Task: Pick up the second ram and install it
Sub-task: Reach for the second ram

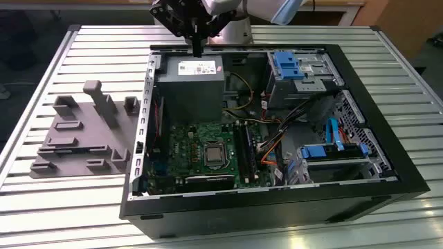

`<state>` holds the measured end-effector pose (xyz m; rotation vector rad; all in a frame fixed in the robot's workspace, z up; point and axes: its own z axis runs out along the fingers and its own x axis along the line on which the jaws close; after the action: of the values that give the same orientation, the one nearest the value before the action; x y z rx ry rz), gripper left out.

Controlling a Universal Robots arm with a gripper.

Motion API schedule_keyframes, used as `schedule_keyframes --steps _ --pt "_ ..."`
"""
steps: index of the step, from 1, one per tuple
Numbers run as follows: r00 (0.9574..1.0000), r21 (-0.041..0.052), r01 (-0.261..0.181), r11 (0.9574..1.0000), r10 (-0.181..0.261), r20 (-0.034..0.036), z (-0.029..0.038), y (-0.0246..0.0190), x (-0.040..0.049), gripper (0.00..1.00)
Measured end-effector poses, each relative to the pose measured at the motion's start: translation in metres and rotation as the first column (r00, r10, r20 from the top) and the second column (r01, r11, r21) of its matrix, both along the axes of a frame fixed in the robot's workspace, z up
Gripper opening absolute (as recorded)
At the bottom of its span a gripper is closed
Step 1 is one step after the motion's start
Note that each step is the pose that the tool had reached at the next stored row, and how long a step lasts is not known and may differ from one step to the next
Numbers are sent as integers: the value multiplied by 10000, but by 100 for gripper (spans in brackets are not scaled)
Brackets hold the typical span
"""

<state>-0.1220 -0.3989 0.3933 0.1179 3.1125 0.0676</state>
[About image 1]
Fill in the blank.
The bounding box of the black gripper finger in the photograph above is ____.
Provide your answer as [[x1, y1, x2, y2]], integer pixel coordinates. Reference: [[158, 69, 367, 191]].
[[198, 12, 230, 58], [149, 0, 199, 58]]

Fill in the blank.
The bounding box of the dark blue RAM stick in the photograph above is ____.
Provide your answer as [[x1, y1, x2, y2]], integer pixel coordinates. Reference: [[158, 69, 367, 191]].
[[39, 146, 108, 156], [243, 121, 260, 182]]

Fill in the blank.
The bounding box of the black RAM slot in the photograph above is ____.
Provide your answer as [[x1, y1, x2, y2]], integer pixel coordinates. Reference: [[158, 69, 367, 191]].
[[232, 120, 248, 184]]

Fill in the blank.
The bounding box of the blue plastic drive latch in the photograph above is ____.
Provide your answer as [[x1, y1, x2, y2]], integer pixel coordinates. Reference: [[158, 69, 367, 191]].
[[272, 51, 306, 80]]

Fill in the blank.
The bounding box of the grey power supply unit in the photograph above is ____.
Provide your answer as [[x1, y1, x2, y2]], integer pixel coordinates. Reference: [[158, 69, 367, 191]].
[[153, 54, 227, 125]]

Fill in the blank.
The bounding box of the white-legged wooden desk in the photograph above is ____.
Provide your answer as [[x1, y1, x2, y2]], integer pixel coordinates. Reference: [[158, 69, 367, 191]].
[[25, 0, 366, 26]]

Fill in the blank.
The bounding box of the metal drive cage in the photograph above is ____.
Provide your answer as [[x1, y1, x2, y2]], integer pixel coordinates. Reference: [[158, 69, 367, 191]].
[[266, 50, 346, 110]]

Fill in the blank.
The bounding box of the grey parts rack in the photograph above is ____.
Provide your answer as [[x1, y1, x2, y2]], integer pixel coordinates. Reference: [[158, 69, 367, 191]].
[[29, 80, 143, 179]]

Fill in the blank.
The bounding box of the silver CPU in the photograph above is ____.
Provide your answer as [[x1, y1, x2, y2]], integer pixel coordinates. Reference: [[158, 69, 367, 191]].
[[207, 147, 224, 163]]

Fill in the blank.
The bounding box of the green motherboard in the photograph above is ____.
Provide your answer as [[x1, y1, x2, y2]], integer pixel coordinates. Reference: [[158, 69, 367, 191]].
[[148, 120, 275, 195]]

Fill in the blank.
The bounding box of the CPU socket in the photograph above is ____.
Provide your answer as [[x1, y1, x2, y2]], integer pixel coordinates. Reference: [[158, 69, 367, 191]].
[[202, 140, 228, 169]]

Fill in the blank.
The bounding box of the wooden cabinet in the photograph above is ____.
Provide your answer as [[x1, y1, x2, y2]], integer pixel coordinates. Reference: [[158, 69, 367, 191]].
[[352, 0, 443, 61]]

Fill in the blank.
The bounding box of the hard disk in blue carrier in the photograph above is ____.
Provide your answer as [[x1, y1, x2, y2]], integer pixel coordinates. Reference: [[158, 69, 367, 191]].
[[299, 144, 368, 163]]

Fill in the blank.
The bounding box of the black graphics card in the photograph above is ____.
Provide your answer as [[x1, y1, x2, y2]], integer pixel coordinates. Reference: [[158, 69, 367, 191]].
[[172, 173, 235, 193]]

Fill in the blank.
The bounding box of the metal disk bay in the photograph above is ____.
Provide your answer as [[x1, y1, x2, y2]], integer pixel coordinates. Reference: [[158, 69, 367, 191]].
[[296, 157, 383, 186]]

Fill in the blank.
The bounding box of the black open PC case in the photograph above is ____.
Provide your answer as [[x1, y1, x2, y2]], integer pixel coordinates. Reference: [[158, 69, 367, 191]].
[[119, 44, 430, 239]]

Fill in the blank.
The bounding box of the yellow wire bundle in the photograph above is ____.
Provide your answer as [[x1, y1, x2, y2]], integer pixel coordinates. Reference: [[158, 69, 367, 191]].
[[223, 72, 256, 113]]

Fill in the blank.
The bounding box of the thin red wire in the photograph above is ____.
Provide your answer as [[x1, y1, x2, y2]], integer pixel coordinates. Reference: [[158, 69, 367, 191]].
[[153, 98, 164, 154]]

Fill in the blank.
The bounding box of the black cable bundle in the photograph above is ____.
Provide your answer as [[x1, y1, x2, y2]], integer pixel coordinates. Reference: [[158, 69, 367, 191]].
[[258, 89, 344, 151]]

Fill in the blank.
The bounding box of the blue flat wire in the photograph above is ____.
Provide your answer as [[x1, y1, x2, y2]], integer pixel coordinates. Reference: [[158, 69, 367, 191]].
[[326, 118, 346, 151]]

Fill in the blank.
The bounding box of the orange flat wire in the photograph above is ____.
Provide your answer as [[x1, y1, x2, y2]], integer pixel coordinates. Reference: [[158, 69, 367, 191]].
[[260, 149, 279, 166]]

